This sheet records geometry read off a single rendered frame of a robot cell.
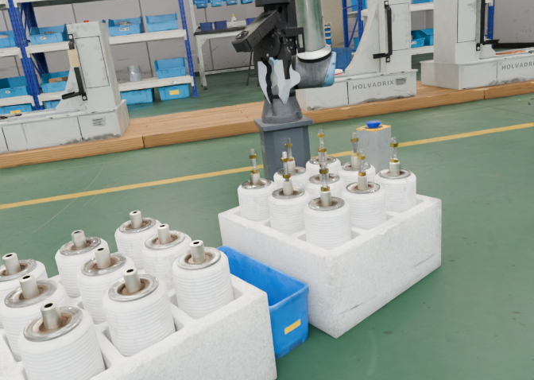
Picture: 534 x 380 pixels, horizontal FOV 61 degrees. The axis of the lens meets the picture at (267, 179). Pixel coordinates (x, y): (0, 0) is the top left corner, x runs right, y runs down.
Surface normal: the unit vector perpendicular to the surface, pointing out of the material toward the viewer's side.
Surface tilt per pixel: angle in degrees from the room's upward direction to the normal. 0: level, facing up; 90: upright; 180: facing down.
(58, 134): 90
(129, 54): 90
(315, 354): 0
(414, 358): 0
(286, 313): 92
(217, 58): 90
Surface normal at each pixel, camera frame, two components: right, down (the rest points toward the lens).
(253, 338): 0.65, 0.16
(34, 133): 0.18, 0.28
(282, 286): -0.76, 0.24
